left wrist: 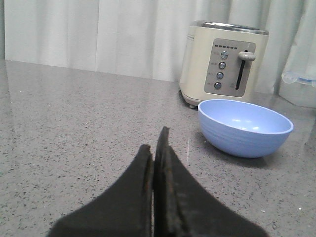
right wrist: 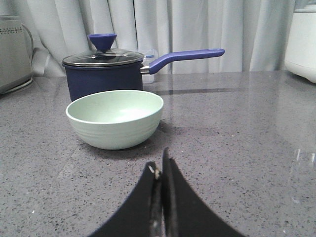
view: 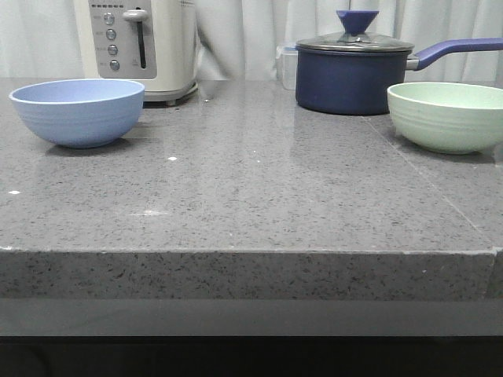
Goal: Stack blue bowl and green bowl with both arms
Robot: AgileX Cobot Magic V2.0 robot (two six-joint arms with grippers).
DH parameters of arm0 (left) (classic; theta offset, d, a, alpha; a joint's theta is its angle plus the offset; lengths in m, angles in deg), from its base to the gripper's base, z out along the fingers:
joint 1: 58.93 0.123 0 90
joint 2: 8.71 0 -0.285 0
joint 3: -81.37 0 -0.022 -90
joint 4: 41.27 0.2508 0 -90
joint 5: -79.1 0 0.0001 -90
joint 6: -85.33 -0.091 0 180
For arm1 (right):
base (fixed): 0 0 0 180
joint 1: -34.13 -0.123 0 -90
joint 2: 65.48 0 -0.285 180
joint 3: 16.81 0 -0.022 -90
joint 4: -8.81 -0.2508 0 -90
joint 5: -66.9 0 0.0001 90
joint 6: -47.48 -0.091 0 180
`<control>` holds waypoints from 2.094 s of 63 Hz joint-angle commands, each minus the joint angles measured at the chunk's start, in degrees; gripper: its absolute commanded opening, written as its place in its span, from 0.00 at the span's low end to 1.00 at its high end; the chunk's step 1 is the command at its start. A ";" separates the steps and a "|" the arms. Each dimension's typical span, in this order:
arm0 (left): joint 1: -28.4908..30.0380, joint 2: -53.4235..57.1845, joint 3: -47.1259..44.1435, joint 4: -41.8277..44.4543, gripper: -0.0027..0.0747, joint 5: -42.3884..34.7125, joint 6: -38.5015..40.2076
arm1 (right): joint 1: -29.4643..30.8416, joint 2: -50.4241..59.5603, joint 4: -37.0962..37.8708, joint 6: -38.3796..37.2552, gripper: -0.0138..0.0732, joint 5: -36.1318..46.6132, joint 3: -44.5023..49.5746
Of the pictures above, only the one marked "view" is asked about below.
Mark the blue bowl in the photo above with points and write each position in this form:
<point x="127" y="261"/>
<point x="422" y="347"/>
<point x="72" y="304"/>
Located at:
<point x="80" y="113"/>

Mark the clear plastic container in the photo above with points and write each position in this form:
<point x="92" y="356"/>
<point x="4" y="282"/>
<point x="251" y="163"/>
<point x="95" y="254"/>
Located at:
<point x="286" y="59"/>

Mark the green bowl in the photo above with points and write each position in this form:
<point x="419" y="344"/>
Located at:
<point x="447" y="117"/>

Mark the glass pot lid blue knob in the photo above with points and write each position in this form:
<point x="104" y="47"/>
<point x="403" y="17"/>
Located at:
<point x="355" y="38"/>

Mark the cream white toaster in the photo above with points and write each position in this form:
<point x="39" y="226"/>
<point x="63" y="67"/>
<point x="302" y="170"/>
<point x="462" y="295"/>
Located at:
<point x="148" y="41"/>

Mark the white curtain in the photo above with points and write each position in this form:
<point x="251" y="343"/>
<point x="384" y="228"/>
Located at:
<point x="238" y="39"/>

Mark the dark blue saucepan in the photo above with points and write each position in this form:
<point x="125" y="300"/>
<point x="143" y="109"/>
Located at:
<point x="356" y="82"/>

